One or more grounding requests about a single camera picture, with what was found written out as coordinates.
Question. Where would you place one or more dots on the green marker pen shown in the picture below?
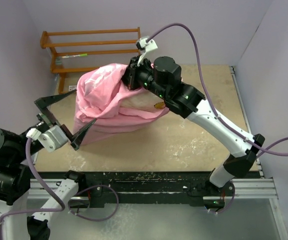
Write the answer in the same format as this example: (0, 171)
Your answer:
(69, 56)

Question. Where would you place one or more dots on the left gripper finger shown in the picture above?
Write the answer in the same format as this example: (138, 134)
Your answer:
(77, 138)
(43, 103)

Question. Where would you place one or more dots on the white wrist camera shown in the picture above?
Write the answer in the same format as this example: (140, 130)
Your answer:
(145, 45)
(52, 139)

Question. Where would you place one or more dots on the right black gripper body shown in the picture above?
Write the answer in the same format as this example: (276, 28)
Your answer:
(140, 75)

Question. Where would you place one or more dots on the pink pillowcase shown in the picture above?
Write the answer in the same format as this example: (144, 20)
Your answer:
(99, 95)

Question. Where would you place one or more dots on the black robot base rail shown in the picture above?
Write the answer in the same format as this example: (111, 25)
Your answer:
(156, 187)

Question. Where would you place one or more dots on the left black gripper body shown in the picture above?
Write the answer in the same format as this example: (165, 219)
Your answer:
(43, 120)

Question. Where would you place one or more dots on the yellow white pillow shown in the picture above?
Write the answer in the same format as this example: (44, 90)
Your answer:
(145, 101)

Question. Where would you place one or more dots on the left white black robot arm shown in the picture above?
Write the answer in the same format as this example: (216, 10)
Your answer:
(17, 169)

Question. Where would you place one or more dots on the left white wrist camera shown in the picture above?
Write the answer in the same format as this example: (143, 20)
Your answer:
(52, 139)

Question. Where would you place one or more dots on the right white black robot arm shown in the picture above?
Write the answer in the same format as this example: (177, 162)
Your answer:
(163, 79)

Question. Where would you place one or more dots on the small white card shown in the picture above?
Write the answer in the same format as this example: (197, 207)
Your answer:
(72, 87)

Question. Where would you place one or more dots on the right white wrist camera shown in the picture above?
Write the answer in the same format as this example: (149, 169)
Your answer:
(145, 45)

